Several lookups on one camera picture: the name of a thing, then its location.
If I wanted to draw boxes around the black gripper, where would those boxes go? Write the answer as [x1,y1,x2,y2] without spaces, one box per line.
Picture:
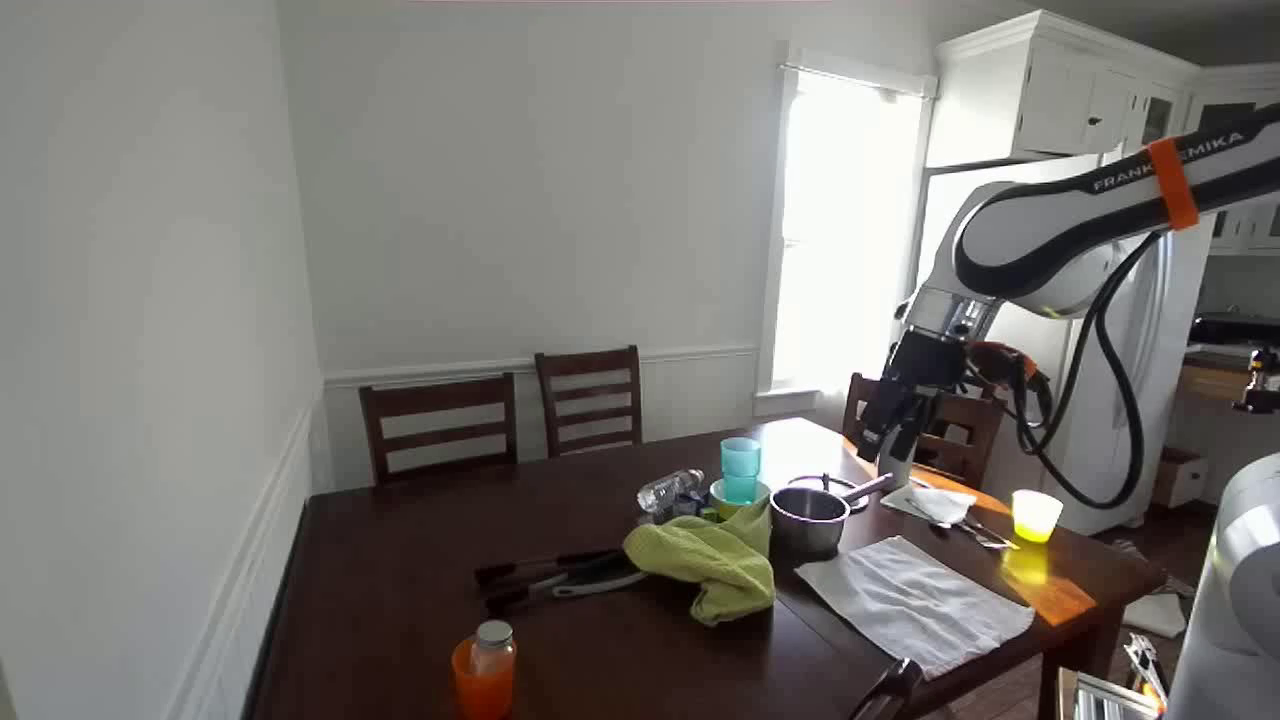
[857,329,968,493]

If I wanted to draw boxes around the white woven towel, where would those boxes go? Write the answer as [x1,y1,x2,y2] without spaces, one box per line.
[793,530,1041,681]

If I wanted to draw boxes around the dark wooden slat chair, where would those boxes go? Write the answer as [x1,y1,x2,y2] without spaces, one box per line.
[356,366,520,487]
[530,345,649,460]
[841,372,1008,493]

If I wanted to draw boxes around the small metal utensil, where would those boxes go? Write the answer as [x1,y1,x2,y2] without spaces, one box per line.
[947,514,1014,554]

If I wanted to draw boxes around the teal plastic cup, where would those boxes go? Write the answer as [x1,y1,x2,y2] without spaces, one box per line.
[714,430,766,506]

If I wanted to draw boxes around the yellow plastic cup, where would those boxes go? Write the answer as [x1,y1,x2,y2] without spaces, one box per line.
[1008,482,1067,548]

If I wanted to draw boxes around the small teal rimmed bowl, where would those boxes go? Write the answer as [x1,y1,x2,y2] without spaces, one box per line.
[709,477,777,514]

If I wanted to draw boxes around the green cloth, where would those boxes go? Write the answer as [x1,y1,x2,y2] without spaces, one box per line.
[618,499,781,630]

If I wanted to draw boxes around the silver metal dish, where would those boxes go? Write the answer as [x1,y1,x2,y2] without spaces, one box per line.
[632,464,710,525]

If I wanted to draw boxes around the bright window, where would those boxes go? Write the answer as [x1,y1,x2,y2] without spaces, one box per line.
[763,51,932,400]

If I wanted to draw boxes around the cardboard box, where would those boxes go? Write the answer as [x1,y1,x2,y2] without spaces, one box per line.
[1152,445,1213,511]

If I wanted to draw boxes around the white refrigerator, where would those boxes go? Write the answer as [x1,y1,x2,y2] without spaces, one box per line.
[914,148,1219,539]

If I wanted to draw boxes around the white kitchen cabinet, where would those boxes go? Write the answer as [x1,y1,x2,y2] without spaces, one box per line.
[927,7,1205,170]

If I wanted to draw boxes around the orange bottle with white cap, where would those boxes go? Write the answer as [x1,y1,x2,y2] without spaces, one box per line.
[449,614,520,720]

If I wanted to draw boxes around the steel pot with handle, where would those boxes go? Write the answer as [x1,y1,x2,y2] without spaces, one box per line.
[766,466,898,558]

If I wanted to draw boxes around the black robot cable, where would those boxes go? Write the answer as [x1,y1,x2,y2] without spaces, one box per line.
[975,231,1165,511]

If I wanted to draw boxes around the black handled tongs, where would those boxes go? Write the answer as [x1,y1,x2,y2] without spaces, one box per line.
[470,544,650,621]

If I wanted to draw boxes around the orange velcro strap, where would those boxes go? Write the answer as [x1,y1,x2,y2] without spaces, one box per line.
[1144,136,1205,231]

